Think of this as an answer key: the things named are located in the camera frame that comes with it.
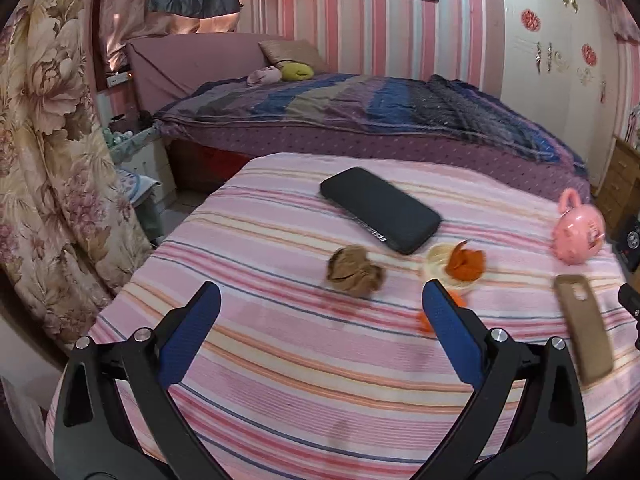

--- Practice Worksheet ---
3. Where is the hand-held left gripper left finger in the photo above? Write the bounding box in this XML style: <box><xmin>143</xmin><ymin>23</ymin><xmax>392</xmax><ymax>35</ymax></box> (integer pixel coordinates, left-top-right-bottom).
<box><xmin>52</xmin><ymin>281</ymin><xmax>223</xmax><ymax>480</ymax></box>

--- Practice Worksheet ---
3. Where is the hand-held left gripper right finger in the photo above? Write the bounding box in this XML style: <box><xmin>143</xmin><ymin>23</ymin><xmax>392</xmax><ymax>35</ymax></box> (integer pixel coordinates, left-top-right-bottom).
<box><xmin>421</xmin><ymin>280</ymin><xmax>588</xmax><ymax>480</ymax></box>

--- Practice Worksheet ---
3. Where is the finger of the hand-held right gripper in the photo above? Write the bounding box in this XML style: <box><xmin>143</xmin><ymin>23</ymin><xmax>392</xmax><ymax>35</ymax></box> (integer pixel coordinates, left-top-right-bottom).
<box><xmin>618</xmin><ymin>282</ymin><xmax>640</xmax><ymax>351</ymax></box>

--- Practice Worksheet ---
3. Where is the small orange peel piece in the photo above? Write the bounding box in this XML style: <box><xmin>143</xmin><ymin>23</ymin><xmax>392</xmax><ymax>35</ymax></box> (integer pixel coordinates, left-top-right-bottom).
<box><xmin>417</xmin><ymin>290</ymin><xmax>466</xmax><ymax>335</ymax></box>

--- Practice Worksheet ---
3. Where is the beige phone case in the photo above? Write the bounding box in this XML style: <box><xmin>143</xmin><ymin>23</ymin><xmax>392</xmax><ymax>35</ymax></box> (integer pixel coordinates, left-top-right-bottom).
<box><xmin>553</xmin><ymin>274</ymin><xmax>615</xmax><ymax>386</ymax></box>

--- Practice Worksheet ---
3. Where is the black printed box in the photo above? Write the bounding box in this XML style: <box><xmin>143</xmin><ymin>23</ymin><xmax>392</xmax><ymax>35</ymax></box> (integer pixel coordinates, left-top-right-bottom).
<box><xmin>612</xmin><ymin>212</ymin><xmax>640</xmax><ymax>276</ymax></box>

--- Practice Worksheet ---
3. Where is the pink striped cloth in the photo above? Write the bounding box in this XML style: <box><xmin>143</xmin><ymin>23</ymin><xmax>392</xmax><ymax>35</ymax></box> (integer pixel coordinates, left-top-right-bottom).
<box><xmin>45</xmin><ymin>152</ymin><xmax>640</xmax><ymax>480</ymax></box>

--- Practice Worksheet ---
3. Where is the wooden desk with drawers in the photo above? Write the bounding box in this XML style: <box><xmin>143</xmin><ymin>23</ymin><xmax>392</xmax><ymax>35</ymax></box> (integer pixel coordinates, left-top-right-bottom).
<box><xmin>597</xmin><ymin>137</ymin><xmax>640</xmax><ymax>221</ymax></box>

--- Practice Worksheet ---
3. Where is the black rectangular case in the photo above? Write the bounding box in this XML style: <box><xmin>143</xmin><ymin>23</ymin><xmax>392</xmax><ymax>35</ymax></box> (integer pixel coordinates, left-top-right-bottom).
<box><xmin>320</xmin><ymin>167</ymin><xmax>443</xmax><ymax>256</ymax></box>

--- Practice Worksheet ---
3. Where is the white nightstand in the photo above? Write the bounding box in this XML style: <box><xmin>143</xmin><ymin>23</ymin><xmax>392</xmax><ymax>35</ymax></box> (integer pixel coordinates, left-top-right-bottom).
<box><xmin>102</xmin><ymin>125</ymin><xmax>176</xmax><ymax>241</ymax></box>

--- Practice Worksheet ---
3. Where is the white wardrobe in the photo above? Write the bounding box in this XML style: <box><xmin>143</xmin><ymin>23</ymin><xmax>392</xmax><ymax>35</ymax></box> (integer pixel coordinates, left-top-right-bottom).
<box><xmin>500</xmin><ymin>0</ymin><xmax>626</xmax><ymax>186</ymax></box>

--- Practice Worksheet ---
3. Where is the floral curtain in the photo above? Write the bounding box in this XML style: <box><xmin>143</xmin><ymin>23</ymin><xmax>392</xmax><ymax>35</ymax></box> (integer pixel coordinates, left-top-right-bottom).
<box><xmin>0</xmin><ymin>0</ymin><xmax>156</xmax><ymax>351</ymax></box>

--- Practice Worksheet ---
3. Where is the plaid purple blue quilt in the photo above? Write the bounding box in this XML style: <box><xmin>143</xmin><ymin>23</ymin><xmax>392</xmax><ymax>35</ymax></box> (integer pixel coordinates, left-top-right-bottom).
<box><xmin>154</xmin><ymin>72</ymin><xmax>586</xmax><ymax>166</ymax></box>

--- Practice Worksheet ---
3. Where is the pink covered headboard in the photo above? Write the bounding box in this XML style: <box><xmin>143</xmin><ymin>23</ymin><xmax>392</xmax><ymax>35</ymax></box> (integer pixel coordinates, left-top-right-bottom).
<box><xmin>125</xmin><ymin>32</ymin><xmax>321</xmax><ymax>116</ymax></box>

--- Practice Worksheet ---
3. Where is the pink bundled cloth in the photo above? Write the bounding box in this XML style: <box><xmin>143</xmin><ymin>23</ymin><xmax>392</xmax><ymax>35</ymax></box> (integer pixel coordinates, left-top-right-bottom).
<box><xmin>246</xmin><ymin>66</ymin><xmax>282</xmax><ymax>87</ymax></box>

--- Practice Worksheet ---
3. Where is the yellow-green plush toy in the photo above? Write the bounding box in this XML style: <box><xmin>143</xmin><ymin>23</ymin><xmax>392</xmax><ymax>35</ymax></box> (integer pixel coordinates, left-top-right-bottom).
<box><xmin>280</xmin><ymin>61</ymin><xmax>315</xmax><ymax>82</ymax></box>

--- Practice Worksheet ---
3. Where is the pink curtain valance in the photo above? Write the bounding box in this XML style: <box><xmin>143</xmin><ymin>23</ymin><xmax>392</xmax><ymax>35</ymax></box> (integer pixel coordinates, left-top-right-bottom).
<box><xmin>607</xmin><ymin>0</ymin><xmax>640</xmax><ymax>43</ymax></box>

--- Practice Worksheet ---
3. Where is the beige pillow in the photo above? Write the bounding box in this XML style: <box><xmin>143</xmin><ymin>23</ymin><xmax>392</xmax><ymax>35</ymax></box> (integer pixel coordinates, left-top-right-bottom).
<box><xmin>258</xmin><ymin>39</ymin><xmax>328</xmax><ymax>73</ymax></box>

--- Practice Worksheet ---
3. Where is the pink satin curtain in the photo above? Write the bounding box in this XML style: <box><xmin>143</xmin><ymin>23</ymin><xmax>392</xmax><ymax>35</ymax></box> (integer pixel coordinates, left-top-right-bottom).
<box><xmin>97</xmin><ymin>0</ymin><xmax>241</xmax><ymax>71</ymax></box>

